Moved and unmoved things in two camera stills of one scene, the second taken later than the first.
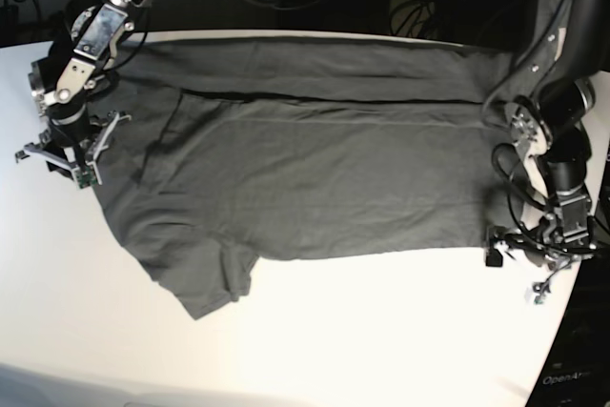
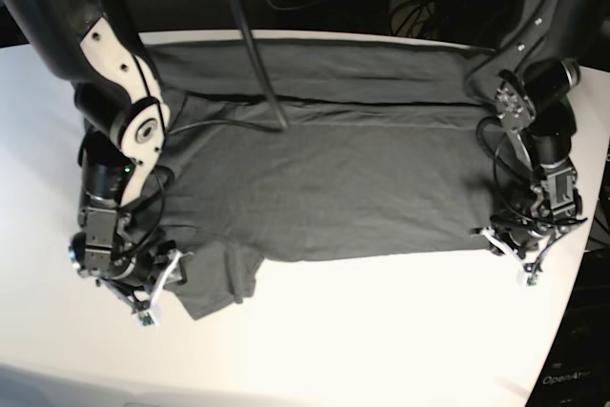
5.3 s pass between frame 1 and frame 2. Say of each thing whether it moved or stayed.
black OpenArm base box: stayed
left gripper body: moved
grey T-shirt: stayed
